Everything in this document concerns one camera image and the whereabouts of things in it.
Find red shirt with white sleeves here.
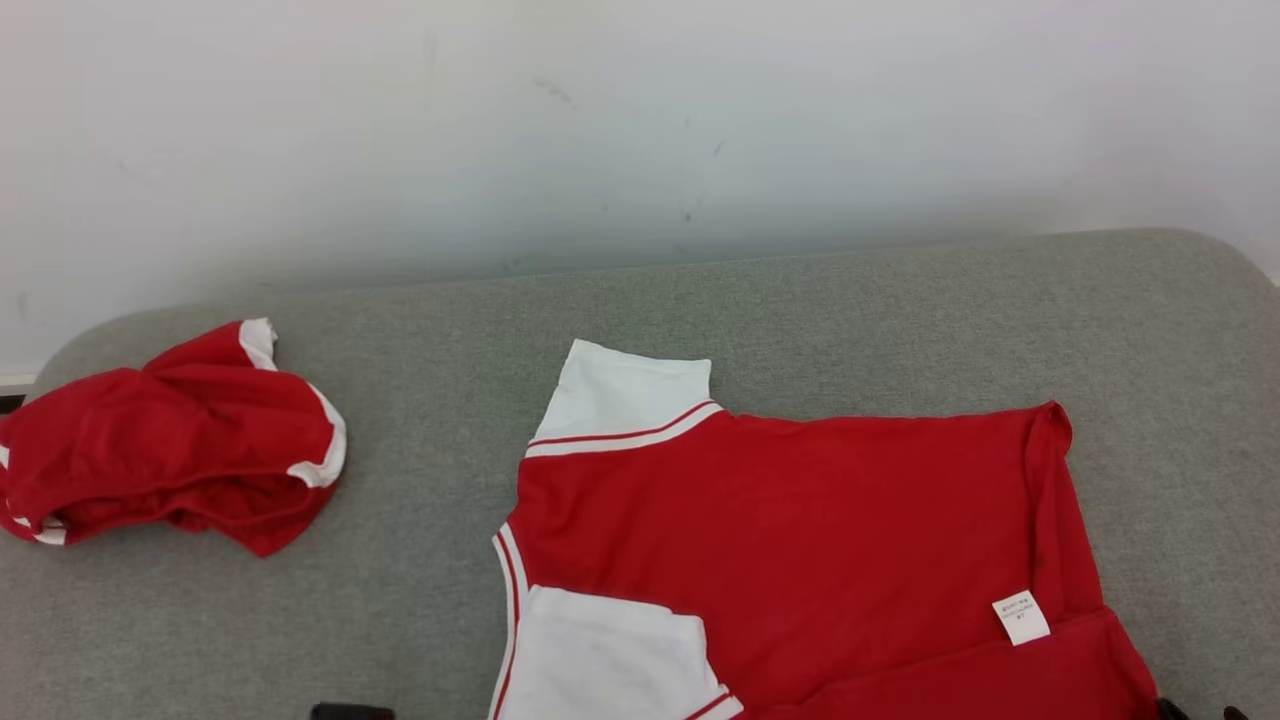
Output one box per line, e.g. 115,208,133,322
488,340,1161,720

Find red shorts with white waistband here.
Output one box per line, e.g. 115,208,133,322
0,318,348,558

